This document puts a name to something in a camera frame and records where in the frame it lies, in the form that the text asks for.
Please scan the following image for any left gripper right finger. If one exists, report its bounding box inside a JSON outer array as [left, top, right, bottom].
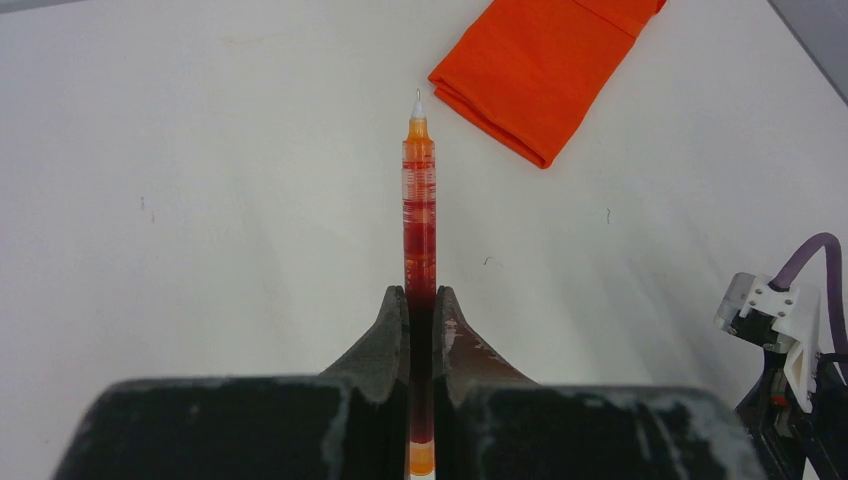
[[433, 287, 765, 479]]

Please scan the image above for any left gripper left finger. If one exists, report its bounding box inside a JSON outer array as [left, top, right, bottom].
[[54, 286, 410, 479]]

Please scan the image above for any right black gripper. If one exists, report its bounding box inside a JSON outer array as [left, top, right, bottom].
[[735, 350, 847, 479]]

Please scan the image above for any red orange pen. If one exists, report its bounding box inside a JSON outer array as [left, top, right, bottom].
[[402, 91, 436, 476]]

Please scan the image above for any folded orange cloth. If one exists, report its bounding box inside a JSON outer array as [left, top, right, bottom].
[[428, 0, 665, 169]]

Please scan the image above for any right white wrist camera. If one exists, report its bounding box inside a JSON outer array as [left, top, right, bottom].
[[715, 272, 821, 414]]

